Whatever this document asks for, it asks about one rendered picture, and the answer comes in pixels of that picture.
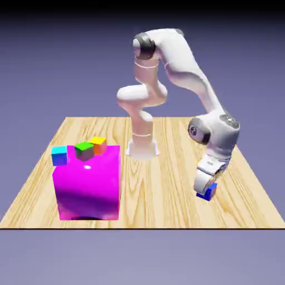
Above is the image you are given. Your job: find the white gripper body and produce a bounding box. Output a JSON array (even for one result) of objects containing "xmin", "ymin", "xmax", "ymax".
[{"xmin": 193, "ymin": 169, "xmax": 216, "ymax": 194}]

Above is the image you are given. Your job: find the large magenta box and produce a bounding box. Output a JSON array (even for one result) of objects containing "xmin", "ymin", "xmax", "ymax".
[{"xmin": 52, "ymin": 145, "xmax": 121, "ymax": 221}]

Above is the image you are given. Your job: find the small yellow cube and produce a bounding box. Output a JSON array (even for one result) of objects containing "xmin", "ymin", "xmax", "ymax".
[{"xmin": 89, "ymin": 136, "xmax": 107, "ymax": 156}]

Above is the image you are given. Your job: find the small green cube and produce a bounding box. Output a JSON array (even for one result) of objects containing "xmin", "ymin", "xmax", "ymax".
[{"xmin": 73, "ymin": 141, "xmax": 95, "ymax": 163}]

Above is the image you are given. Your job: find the small blue cube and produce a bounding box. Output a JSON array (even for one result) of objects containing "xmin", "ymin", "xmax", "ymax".
[{"xmin": 196, "ymin": 182, "xmax": 218, "ymax": 202}]

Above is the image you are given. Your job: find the small cyan cube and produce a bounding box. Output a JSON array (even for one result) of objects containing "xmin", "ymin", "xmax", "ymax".
[{"xmin": 51, "ymin": 146, "xmax": 68, "ymax": 166}]

